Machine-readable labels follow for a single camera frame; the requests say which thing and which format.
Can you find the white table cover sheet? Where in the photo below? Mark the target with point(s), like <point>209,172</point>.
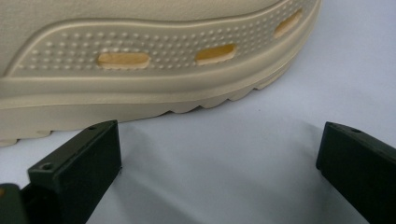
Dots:
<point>243,174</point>

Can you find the beige rubber clog shoe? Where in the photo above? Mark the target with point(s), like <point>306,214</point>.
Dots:
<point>155,90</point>

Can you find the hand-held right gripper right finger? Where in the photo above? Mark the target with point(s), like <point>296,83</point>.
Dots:
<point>361,168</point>

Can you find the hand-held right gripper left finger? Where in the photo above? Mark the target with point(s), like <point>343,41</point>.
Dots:
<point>77,168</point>

